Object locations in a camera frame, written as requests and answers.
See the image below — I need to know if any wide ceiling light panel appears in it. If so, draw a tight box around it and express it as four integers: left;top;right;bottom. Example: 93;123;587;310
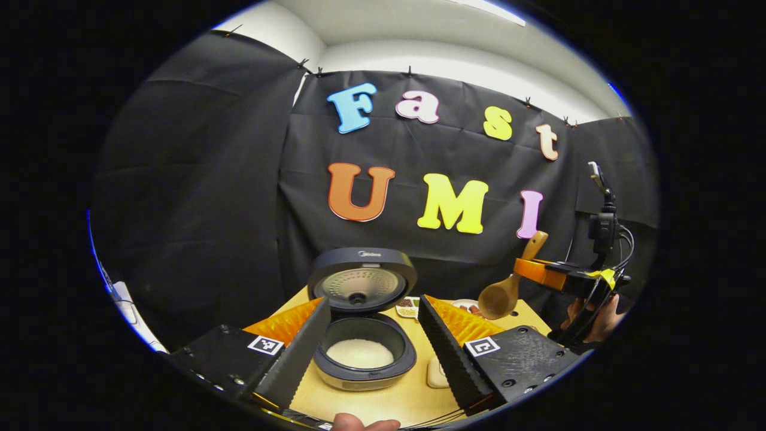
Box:
446;0;527;26

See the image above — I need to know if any clear glass dish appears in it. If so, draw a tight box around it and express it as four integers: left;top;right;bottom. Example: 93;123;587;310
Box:
426;356;451;389

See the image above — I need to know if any row of black cloth clips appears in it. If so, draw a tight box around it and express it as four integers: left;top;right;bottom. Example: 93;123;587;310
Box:
224;24;626;128

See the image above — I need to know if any grey and silver rice cooker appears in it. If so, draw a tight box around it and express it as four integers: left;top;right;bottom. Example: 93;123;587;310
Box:
307;247;418;391

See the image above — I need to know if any white rice heap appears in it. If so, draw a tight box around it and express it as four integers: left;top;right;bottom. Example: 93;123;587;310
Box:
327;339;395;369

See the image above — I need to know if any white panel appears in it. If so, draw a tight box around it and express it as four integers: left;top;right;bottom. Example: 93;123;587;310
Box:
90;210;170;354

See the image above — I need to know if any wooden spoon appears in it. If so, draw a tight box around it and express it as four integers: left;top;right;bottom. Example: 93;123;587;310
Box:
478;230;549;320

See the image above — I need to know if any round white plate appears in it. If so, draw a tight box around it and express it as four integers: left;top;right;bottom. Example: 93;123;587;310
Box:
450;299;488;318

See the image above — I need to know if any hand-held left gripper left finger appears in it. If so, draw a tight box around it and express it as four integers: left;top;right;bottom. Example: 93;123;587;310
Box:
169;296;333;414

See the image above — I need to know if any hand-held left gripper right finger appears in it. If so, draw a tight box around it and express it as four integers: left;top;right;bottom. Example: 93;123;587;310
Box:
418;295;582;418

